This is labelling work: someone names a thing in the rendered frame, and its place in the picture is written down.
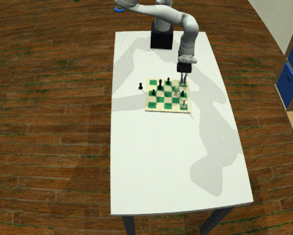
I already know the black chess king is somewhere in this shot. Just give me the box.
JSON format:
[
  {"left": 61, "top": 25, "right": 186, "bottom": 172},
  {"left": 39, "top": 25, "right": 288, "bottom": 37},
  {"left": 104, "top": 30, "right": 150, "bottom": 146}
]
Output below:
[{"left": 158, "top": 79, "right": 163, "bottom": 90}]

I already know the green and cream chessboard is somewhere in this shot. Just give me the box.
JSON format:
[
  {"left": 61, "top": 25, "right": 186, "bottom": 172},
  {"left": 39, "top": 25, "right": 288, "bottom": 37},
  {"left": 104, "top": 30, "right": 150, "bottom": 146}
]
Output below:
[{"left": 145, "top": 78, "right": 191, "bottom": 113}]

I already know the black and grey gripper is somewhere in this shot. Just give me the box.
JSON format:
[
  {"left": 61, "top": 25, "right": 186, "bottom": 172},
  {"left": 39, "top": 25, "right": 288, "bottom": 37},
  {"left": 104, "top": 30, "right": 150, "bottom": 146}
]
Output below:
[{"left": 177, "top": 46, "right": 197, "bottom": 84}]

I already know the white chess piece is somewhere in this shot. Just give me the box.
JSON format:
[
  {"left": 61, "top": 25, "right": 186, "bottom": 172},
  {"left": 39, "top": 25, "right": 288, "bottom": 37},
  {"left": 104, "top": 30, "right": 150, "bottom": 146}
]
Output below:
[
  {"left": 181, "top": 98, "right": 186, "bottom": 108},
  {"left": 173, "top": 86, "right": 178, "bottom": 96}
]

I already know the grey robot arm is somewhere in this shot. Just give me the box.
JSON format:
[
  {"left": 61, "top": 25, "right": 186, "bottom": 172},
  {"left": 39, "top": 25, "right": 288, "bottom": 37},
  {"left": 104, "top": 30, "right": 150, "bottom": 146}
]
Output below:
[{"left": 114, "top": 0, "right": 199, "bottom": 50}]

